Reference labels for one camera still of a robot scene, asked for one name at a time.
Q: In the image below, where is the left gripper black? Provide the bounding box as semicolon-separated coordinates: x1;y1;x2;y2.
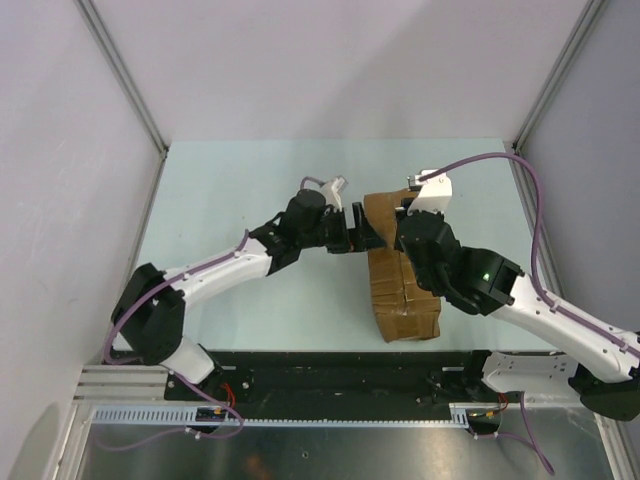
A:
298;203;385;255

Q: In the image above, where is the brown cardboard express box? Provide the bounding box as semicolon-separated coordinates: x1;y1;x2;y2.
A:
364;189;441;343

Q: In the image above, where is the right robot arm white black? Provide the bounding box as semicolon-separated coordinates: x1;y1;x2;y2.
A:
395;208;639;421

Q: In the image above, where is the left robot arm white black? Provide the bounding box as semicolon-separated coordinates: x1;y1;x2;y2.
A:
110;189;386;400

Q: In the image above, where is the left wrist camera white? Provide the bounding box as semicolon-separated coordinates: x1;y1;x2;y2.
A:
319;175;348;211

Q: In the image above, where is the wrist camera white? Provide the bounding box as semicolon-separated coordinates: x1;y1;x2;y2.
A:
407;170;453;214
319;175;348;211

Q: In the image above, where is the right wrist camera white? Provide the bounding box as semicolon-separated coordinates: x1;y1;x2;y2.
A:
407;170;453;214

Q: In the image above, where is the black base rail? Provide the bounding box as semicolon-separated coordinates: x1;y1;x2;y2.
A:
102;349;576;421

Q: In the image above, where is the white slotted cable duct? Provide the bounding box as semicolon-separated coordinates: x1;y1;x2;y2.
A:
92;405;497;429

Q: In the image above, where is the right aluminium frame post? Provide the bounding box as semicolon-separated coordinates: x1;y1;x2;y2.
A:
511;0;610;153

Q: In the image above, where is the aluminium frame post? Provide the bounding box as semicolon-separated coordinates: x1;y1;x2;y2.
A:
511;0;610;153
72;0;169;154

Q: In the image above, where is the left aluminium frame post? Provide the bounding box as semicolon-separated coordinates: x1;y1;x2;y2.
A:
72;0;169;154

